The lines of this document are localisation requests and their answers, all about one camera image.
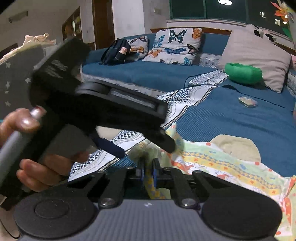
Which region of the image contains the colourful patterned baby garment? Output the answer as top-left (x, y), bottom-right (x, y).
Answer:
top-left (128, 123), bottom-right (295, 240)

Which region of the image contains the person left hand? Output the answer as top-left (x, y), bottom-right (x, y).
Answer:
top-left (0, 105), bottom-right (98, 193)

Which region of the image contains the white patterned bed sheet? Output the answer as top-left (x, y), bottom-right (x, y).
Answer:
top-left (68, 69), bottom-right (230, 182)

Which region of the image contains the grey star print clothing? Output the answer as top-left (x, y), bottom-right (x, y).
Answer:
top-left (0, 44), bottom-right (47, 120)

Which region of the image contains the dark backpack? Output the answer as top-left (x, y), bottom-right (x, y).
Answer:
top-left (100, 39), bottom-right (131, 65)

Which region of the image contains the wooden door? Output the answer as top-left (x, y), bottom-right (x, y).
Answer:
top-left (92, 0), bottom-right (115, 49)

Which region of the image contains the large butterfly print pillow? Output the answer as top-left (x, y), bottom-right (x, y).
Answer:
top-left (143, 27), bottom-right (202, 66)

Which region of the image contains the small butterfly print pillow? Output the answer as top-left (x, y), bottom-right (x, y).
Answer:
top-left (126, 36), bottom-right (149, 62)

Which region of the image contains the small clear plastic packet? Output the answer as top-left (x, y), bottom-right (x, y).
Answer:
top-left (238, 96), bottom-right (257, 108)

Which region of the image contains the green round cushion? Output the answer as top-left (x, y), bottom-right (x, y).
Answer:
top-left (224, 63), bottom-right (263, 85)

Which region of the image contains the blue bed cover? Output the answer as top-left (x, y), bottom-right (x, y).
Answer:
top-left (82, 49), bottom-right (295, 177)

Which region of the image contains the grey pillow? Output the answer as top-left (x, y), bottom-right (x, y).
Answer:
top-left (218, 29), bottom-right (292, 93)

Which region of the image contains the panda plush toy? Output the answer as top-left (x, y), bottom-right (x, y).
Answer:
top-left (245, 25), bottom-right (276, 44)

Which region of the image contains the pink plush toy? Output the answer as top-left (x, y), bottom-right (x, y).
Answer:
top-left (290, 54), bottom-right (296, 71)

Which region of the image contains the dark window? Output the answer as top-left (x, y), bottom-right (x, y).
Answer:
top-left (169, 0), bottom-right (295, 40)

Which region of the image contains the orange paper flower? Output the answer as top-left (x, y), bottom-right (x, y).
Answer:
top-left (270, 0), bottom-right (295, 24)

